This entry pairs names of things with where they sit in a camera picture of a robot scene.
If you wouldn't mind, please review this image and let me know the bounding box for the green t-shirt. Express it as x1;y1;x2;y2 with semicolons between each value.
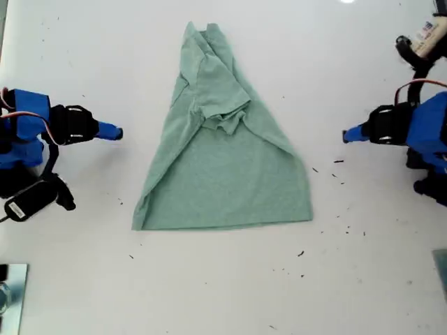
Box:
131;21;313;232

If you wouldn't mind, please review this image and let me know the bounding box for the red white servo wire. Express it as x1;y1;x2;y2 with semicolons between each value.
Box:
393;79;447;104
0;87;59;147

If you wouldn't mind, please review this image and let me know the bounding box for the short black camera stalk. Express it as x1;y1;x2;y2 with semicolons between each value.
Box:
41;141;60;182
406;59;441;105

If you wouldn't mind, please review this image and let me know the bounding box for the black camera box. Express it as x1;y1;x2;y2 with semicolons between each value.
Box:
3;173;77;223
395;12;447;67

